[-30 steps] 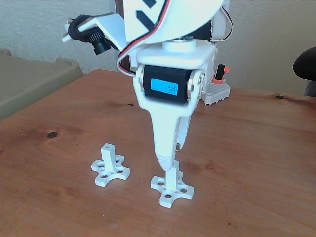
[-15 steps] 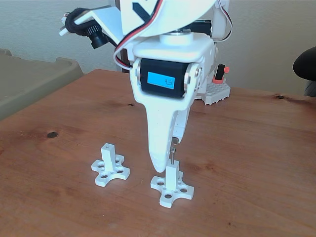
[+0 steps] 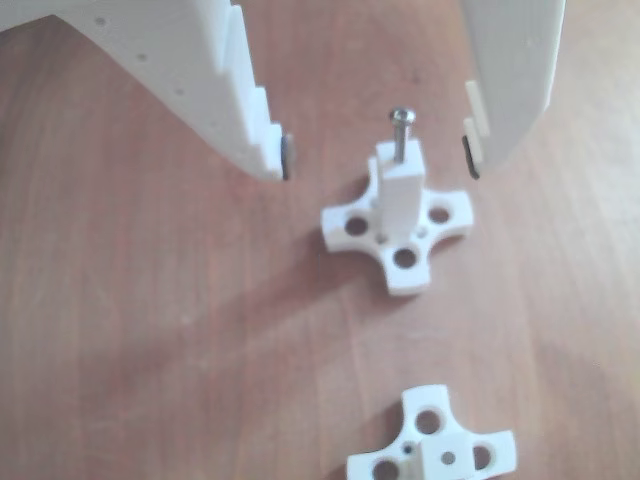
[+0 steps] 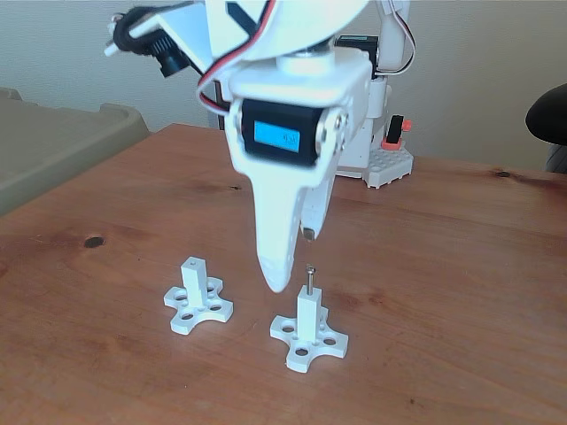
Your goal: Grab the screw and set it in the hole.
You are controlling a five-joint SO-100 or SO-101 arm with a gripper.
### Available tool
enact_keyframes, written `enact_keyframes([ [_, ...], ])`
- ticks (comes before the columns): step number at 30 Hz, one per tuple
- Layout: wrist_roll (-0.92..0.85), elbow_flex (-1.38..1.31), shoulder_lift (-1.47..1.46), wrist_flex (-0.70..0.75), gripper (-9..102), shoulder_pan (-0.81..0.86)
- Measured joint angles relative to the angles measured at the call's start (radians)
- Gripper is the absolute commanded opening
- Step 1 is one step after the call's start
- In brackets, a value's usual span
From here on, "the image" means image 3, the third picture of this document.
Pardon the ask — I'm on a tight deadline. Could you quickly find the silver metal screw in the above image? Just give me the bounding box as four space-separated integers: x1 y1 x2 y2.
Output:
389 107 417 164

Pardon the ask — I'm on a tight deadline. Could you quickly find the white cross-base post stand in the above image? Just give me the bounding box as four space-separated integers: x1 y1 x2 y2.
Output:
319 139 475 297
345 383 519 480

